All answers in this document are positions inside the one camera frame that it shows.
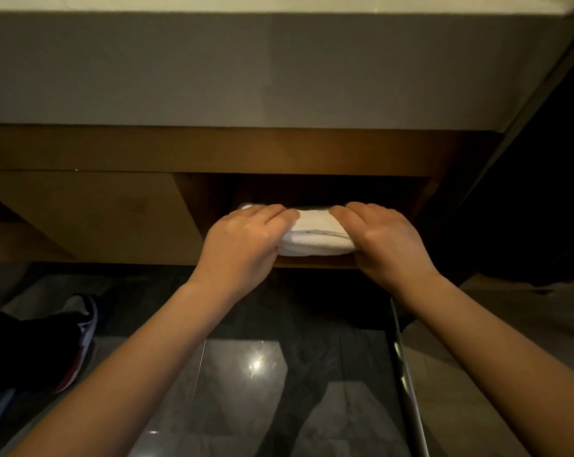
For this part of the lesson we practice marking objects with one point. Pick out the person's left hand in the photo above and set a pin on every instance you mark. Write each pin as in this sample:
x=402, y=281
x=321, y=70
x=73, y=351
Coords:
x=239, y=252

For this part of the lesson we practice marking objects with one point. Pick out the person's right hand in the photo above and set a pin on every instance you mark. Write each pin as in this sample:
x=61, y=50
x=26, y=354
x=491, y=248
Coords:
x=391, y=252

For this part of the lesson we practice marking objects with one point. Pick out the white towel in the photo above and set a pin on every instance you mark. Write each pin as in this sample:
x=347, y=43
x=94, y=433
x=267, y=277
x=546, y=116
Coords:
x=315, y=233

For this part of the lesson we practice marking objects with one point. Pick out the person's right forearm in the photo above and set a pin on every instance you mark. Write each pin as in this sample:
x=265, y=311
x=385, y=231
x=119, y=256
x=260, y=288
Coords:
x=496, y=371

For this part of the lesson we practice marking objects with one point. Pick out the person's left forearm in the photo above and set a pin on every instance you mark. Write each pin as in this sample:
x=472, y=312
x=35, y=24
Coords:
x=125, y=380

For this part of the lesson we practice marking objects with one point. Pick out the black partition frame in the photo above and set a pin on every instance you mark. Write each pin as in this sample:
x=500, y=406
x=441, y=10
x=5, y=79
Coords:
x=529, y=185

